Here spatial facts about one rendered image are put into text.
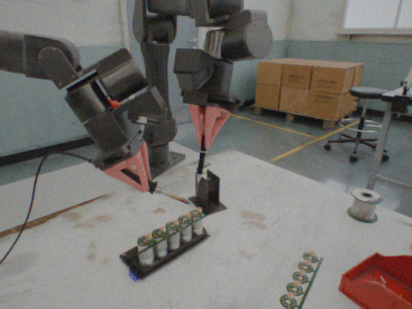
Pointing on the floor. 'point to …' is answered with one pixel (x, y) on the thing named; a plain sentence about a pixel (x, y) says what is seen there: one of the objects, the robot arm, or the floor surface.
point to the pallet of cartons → (307, 89)
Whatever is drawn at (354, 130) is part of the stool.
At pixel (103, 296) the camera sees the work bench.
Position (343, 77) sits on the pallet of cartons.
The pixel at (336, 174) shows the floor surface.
